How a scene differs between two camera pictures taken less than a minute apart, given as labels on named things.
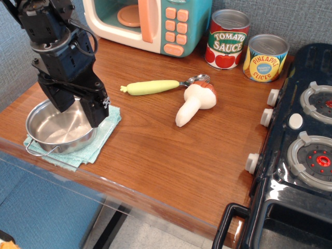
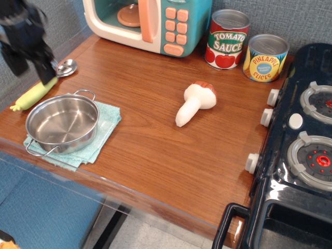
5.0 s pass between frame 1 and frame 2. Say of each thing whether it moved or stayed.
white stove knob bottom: stayed
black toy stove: stayed
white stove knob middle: stayed
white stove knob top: stayed
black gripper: moved
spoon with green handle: moved
